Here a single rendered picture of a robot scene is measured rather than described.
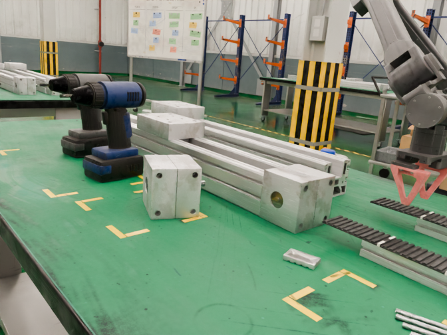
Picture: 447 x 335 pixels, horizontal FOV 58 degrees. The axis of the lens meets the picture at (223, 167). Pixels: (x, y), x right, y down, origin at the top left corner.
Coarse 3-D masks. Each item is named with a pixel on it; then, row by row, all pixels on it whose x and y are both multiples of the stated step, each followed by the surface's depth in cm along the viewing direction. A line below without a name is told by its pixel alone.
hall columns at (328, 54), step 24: (48, 0) 943; (312, 0) 391; (336, 0) 374; (48, 24) 955; (336, 24) 383; (48, 48) 967; (312, 48) 408; (336, 48) 392; (48, 72) 980; (312, 72) 395; (336, 72) 399; (312, 96) 398; (336, 96) 409; (312, 120) 401; (312, 144) 404
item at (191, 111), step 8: (152, 104) 139; (160, 104) 135; (168, 104) 133; (176, 104) 135; (184, 104) 137; (192, 104) 138; (152, 112) 139; (160, 112) 135; (168, 112) 132; (176, 112) 128; (184, 112) 130; (192, 112) 132; (200, 112) 134
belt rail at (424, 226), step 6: (420, 222) 76; (426, 222) 75; (414, 228) 77; (420, 228) 76; (426, 228) 76; (432, 228) 75; (438, 228) 74; (444, 228) 73; (426, 234) 75; (432, 234) 75; (438, 234) 74; (444, 234) 74; (444, 240) 73
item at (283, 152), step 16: (144, 112) 145; (208, 128) 119; (224, 128) 123; (224, 144) 113; (240, 144) 109; (256, 144) 103; (272, 144) 109; (288, 144) 105; (272, 160) 99; (288, 160) 97; (304, 160) 92; (320, 160) 90; (336, 160) 94; (336, 176) 94; (336, 192) 95
